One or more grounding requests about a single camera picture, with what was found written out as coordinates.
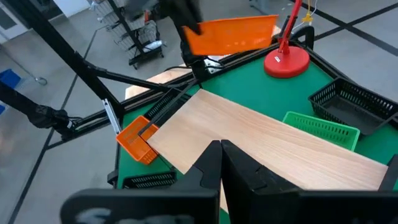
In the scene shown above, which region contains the wire rack cart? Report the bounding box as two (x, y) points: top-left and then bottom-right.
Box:
(88, 0), (165, 70)

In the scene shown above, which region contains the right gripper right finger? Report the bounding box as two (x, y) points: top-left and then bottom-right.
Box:
(221, 139), (398, 224)

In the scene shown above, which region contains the orange plastic basket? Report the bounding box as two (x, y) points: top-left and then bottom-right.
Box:
(182, 14), (279, 57)
(116, 114), (160, 166)

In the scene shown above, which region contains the black plastic basket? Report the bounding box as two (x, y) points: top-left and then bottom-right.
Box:
(143, 88), (192, 128)
(307, 77), (398, 136)
(122, 170), (178, 190)

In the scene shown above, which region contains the silver metal bracket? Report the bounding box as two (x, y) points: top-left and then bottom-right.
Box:
(101, 98), (123, 135)

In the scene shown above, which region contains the red round disc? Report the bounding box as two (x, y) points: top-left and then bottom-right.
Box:
(263, 0), (311, 79)

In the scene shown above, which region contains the black table edge frame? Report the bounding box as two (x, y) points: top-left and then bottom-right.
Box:
(107, 40), (398, 190)

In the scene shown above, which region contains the green plastic basket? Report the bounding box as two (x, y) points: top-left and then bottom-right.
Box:
(282, 111), (361, 152)

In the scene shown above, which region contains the black curved bracket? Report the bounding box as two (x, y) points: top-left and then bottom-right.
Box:
(290, 25), (315, 50)

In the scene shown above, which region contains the black sleeved cable bundle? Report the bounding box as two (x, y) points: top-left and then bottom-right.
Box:
(0, 80), (82, 141)

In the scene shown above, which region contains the black frame post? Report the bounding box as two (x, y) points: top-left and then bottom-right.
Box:
(2, 0), (177, 150)

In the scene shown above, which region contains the yellow white floor cable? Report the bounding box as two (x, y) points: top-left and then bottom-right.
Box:
(300, 0), (315, 24)

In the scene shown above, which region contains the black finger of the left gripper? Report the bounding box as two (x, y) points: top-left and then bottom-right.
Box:
(160, 0), (203, 35)

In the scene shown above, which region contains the blue storage bin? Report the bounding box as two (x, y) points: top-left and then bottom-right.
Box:
(0, 68), (22, 90)

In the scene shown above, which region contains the wooden shelf black metal frame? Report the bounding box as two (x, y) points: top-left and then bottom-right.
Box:
(138, 79), (398, 215)

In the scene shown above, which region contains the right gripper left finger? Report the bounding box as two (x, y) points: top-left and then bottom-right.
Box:
(60, 139), (223, 224)

